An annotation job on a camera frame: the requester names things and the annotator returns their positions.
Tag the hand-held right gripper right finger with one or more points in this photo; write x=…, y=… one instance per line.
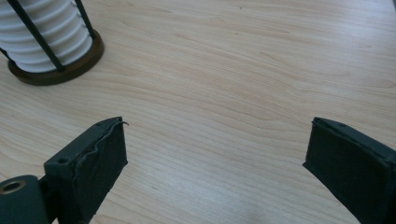
x=348, y=161

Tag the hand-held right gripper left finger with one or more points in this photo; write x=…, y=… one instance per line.
x=93, y=168

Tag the black rod wooden base holder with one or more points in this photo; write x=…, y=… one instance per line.
x=93, y=56

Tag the stack of white paper cups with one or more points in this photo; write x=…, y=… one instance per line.
x=59, y=28

